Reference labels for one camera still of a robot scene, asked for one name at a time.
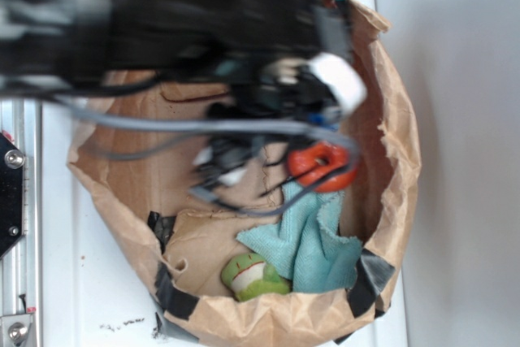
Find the red toy donut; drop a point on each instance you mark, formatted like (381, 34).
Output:
(318, 160)

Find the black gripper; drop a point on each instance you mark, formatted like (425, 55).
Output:
(289, 70)

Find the aluminium extrusion rail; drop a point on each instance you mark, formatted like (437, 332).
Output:
(20, 223)

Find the brown paper bag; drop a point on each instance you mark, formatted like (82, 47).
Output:
(178, 246)

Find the green plush toy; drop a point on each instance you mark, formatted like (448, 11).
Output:
(251, 275)

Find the teal microfiber cloth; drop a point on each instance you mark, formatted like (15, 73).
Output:
(305, 246)

